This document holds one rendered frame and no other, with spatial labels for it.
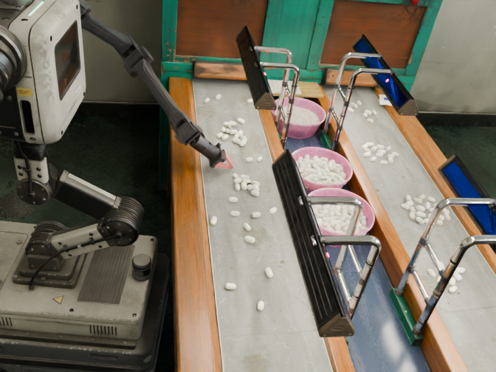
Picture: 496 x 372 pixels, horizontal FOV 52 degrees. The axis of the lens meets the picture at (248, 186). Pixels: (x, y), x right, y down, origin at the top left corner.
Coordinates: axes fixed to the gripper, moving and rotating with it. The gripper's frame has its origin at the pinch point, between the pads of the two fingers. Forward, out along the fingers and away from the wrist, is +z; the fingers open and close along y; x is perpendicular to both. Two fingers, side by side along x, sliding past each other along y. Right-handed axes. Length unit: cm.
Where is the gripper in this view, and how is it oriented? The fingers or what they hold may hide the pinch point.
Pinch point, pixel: (231, 166)
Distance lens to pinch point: 204.5
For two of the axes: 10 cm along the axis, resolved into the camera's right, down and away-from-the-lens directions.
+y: -1.3, -6.2, 7.7
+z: 6.9, 5.0, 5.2
